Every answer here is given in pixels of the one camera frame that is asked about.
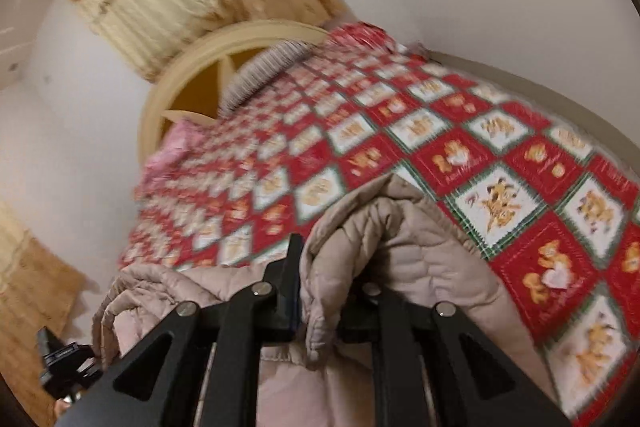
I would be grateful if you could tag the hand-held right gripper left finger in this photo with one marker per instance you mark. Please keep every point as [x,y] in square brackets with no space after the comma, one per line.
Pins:
[285,277]

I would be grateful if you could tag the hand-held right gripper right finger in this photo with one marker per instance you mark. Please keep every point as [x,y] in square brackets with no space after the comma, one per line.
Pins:
[395,322]

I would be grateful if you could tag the beige quilted puffer jacket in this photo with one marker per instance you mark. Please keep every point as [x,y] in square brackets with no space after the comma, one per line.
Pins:
[400,247]

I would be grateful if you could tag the red checkered printed blanket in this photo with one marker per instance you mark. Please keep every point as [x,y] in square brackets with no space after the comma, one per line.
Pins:
[500,207]

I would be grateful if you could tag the pink crumpled blanket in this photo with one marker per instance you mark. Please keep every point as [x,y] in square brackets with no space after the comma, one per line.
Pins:
[165,157]

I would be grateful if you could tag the striped pillow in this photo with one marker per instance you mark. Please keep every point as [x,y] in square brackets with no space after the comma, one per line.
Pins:
[255,77]

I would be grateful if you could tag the cream wooden headboard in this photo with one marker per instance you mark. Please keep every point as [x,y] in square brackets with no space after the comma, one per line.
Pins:
[165,92]

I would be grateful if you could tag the red patterned cloth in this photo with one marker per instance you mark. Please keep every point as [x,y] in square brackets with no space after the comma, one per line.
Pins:
[360,34]

